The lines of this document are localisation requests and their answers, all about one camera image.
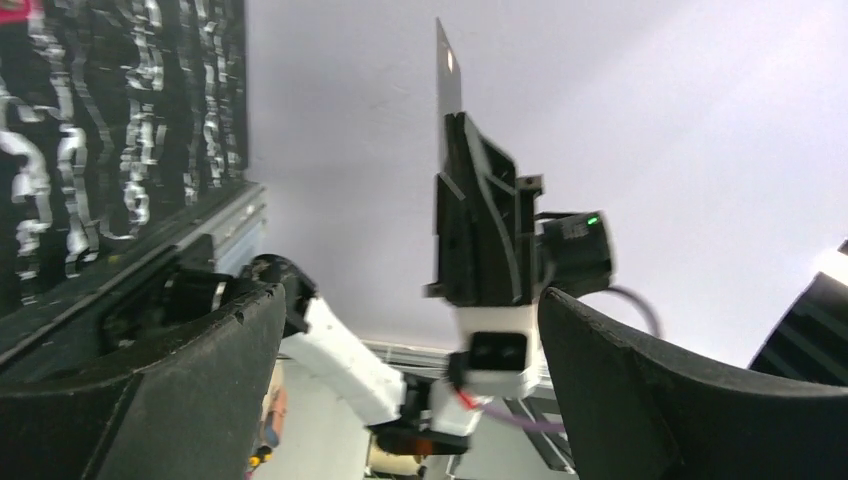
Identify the aluminium rail frame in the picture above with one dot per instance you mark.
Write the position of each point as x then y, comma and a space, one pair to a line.
232, 234

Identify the grey credit card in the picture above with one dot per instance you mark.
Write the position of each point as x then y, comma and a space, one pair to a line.
449, 87

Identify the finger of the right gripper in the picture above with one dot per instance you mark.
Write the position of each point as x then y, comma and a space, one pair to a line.
502, 206
455, 263

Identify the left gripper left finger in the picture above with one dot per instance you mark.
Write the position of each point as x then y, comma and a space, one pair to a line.
183, 405

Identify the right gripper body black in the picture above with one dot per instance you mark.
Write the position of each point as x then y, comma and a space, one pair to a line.
572, 253

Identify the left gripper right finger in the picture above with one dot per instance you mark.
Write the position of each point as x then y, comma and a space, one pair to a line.
637, 407

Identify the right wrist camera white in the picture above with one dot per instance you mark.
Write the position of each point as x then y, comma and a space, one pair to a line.
501, 354

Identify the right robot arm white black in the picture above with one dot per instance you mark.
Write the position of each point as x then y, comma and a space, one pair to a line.
407, 414

